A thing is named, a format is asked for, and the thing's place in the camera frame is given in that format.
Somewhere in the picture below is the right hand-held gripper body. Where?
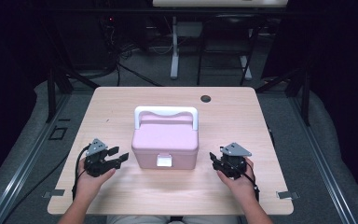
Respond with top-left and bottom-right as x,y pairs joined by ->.
213,142 -> 253,181

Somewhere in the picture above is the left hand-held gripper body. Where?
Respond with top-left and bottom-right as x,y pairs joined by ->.
83,138 -> 122,178

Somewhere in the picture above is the pink storage box with handle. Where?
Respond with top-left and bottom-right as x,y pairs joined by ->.
131,105 -> 200,171

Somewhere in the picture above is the person's right hand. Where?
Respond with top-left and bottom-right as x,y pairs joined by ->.
216,158 -> 259,203

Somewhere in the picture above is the person's left hand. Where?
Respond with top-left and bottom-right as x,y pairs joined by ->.
74,158 -> 117,202

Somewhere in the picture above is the grey tape strip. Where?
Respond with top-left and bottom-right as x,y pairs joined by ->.
42,189 -> 66,199
275,190 -> 300,201

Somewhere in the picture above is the person's right leg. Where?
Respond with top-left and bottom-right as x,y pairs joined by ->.
182,215 -> 241,224

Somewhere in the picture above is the person's leg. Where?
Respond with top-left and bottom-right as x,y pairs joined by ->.
182,215 -> 241,224
106,215 -> 171,224

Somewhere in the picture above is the person's left leg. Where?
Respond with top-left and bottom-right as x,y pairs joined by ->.
106,215 -> 171,224

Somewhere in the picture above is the black metal stand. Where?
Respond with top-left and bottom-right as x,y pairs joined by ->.
255,65 -> 311,127
45,65 -> 101,124

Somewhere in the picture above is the short white desk leg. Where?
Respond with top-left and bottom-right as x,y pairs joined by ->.
240,55 -> 253,81

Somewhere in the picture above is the long white desk leg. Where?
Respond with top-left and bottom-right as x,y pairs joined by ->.
170,15 -> 181,80

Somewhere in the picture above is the black chair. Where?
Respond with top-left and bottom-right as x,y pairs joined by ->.
196,13 -> 263,87

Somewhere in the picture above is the left hand-held gripper black cable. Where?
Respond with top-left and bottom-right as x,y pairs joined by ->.
71,144 -> 91,201

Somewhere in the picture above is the hand-held gripper black cable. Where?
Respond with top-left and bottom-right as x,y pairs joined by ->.
71,144 -> 91,201
241,158 -> 261,203

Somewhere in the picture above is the right hand-held gripper black cable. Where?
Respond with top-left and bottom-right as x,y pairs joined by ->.
241,158 -> 261,203

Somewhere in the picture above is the aluminium floor rail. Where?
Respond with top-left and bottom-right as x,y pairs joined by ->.
288,92 -> 358,224
0,92 -> 73,224

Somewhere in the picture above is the black floor cable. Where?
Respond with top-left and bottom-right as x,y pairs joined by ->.
116,61 -> 164,88

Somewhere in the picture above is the tangle of background cables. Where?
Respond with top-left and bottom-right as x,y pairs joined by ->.
98,14 -> 145,61

